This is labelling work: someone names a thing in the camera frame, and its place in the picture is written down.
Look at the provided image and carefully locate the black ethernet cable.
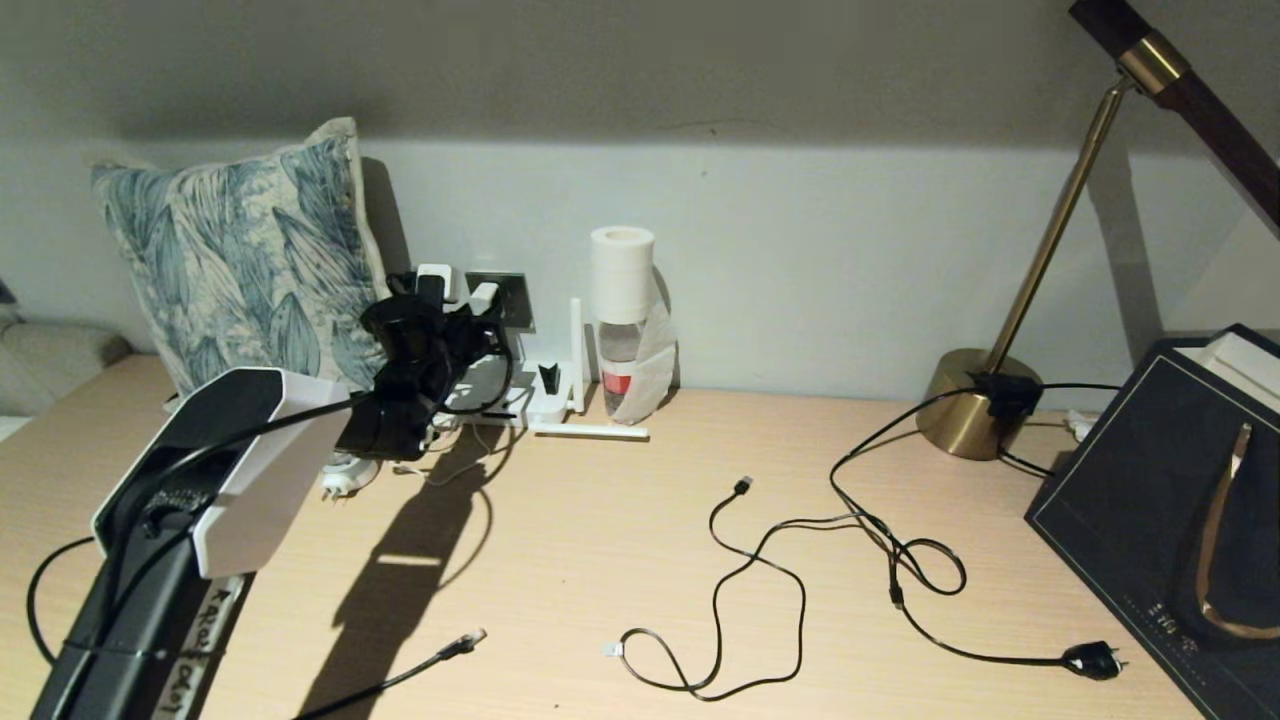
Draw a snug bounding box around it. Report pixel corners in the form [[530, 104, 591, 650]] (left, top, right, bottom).
[[25, 538, 488, 720]]

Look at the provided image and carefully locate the white router with antennas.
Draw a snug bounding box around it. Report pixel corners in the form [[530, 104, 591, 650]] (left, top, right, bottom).
[[445, 297, 651, 441]]

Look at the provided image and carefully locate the white round plug adapter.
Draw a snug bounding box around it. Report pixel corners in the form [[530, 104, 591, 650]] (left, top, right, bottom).
[[320, 455, 381, 501]]

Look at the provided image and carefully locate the clear bottle red label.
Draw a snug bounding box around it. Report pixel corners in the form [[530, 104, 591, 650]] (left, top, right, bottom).
[[597, 318, 646, 417]]

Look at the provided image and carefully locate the white paper roll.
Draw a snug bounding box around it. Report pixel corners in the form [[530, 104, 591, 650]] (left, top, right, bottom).
[[588, 226, 656, 326]]

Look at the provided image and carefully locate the blue leaf pattern pillow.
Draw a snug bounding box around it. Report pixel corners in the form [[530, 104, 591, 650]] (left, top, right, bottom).
[[90, 118, 401, 401]]

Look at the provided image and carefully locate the white handwritten label tape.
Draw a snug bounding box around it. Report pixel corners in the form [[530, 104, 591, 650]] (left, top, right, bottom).
[[150, 578, 241, 720]]

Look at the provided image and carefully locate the grey sofa cushion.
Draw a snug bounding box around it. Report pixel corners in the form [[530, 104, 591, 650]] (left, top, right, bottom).
[[0, 320, 131, 419]]

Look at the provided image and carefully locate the brass desk lamp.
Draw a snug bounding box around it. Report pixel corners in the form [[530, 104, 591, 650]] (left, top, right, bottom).
[[915, 0, 1280, 462]]

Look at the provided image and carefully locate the white box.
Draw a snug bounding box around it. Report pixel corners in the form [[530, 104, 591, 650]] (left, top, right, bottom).
[[1170, 332, 1280, 416]]

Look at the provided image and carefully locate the grey wall socket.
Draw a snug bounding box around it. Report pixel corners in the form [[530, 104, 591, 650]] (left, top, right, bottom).
[[463, 271, 534, 334]]

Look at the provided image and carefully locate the black usb cable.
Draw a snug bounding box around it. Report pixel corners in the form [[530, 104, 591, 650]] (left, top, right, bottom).
[[603, 477, 903, 703]]

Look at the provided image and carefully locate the black lamp switch box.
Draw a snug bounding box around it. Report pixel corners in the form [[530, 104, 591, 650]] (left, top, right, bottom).
[[967, 370, 1044, 421]]

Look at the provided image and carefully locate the black gift bag gold handle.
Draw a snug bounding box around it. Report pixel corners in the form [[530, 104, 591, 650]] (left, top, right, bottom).
[[1025, 323, 1280, 720]]

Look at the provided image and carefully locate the black lamp power cord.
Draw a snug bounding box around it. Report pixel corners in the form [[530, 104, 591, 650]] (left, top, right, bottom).
[[828, 383, 1129, 683]]

